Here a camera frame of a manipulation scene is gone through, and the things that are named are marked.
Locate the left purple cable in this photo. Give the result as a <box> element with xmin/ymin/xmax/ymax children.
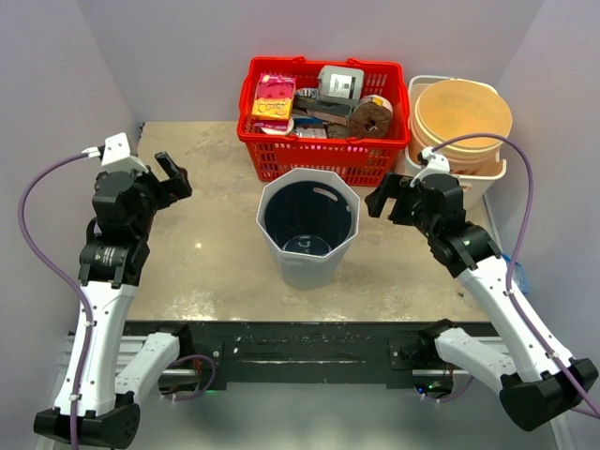
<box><xmin>17</xmin><ymin>152</ymin><xmax>102</xmax><ymax>450</ymax></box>

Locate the white perforated storage basket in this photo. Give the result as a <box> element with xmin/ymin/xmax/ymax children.
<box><xmin>396</xmin><ymin>74</ymin><xmax>509</xmax><ymax>213</ymax></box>

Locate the pink yellow snack box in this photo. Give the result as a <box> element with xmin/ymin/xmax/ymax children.
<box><xmin>250</xmin><ymin>73</ymin><xmax>296</xmax><ymax>127</ymax></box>

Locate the purple cable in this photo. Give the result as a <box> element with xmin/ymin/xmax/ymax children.
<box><xmin>430</xmin><ymin>133</ymin><xmax>600</xmax><ymax>419</ymax></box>
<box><xmin>17</xmin><ymin>152</ymin><xmax>102</xmax><ymax>450</ymax></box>

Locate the white octagonal bin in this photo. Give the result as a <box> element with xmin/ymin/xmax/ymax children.
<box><xmin>256</xmin><ymin>168</ymin><xmax>360</xmax><ymax>291</ymax></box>

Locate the orange translucent bucket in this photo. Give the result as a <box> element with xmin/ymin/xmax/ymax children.
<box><xmin>409</xmin><ymin>78</ymin><xmax>514</xmax><ymax>175</ymax></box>

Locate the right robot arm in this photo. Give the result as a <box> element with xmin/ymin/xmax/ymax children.
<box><xmin>366</xmin><ymin>172</ymin><xmax>598</xmax><ymax>431</ymax></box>

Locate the red plastic shopping basket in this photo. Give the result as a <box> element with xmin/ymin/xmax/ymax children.
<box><xmin>236</xmin><ymin>56</ymin><xmax>411</xmax><ymax>187</ymax></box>

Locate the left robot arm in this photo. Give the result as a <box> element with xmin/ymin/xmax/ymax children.
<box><xmin>34</xmin><ymin>152</ymin><xmax>193</xmax><ymax>449</ymax></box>

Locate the grey white device box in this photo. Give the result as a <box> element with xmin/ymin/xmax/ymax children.
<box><xmin>318</xmin><ymin>66</ymin><xmax>365</xmax><ymax>105</ymax></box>

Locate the dark blue bucket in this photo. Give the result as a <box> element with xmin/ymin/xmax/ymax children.
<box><xmin>264</xmin><ymin>181</ymin><xmax>353</xmax><ymax>256</ymax></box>

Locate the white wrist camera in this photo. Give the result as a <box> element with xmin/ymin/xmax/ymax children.
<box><xmin>410</xmin><ymin>146</ymin><xmax>450</xmax><ymax>188</ymax></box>
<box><xmin>82</xmin><ymin>132</ymin><xmax>149</xmax><ymax>173</ymax></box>

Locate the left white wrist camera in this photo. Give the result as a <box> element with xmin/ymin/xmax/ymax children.
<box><xmin>82</xmin><ymin>132</ymin><xmax>149</xmax><ymax>173</ymax></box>

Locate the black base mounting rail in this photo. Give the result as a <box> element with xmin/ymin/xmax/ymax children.
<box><xmin>119</xmin><ymin>320</ymin><xmax>517</xmax><ymax>393</ymax></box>

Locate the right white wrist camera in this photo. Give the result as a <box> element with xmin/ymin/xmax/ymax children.
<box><xmin>410</xmin><ymin>146</ymin><xmax>450</xmax><ymax>188</ymax></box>

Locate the dark flat box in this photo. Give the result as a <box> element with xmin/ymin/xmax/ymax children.
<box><xmin>292</xmin><ymin>96</ymin><xmax>353</xmax><ymax>126</ymax></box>

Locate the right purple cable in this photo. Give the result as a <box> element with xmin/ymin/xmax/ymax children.
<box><xmin>430</xmin><ymin>133</ymin><xmax>600</xmax><ymax>419</ymax></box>

